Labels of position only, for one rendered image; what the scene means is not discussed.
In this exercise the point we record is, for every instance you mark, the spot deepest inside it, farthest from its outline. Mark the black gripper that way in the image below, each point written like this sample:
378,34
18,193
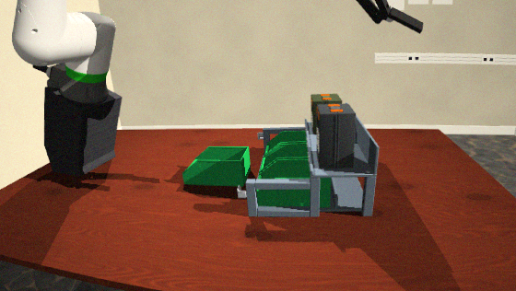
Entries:
389,14

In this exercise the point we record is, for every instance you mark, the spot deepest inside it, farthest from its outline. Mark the olive green tool case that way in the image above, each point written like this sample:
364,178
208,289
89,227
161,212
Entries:
322,99

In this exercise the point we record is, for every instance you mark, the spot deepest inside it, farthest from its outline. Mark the grey metal shelf rack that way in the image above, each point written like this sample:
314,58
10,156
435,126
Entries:
347,193

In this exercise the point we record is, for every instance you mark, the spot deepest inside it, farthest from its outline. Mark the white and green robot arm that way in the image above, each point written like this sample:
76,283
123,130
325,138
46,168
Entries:
43,34

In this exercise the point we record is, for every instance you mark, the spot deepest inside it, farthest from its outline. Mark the green bin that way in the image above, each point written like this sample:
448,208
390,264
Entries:
220,166
291,169
284,151
286,137

